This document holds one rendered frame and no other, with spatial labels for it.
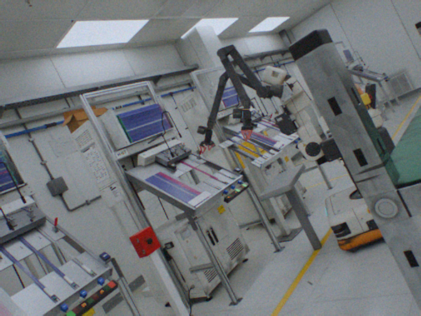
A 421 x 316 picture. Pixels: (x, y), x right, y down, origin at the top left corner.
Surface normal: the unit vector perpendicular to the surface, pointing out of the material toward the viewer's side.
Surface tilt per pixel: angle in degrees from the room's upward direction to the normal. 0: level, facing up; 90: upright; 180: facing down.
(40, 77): 90
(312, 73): 90
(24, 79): 90
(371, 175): 90
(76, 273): 47
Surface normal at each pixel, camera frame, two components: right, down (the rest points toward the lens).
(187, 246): 0.69, -0.34
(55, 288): 0.19, -0.86
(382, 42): -0.56, 0.31
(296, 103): -0.25, 0.15
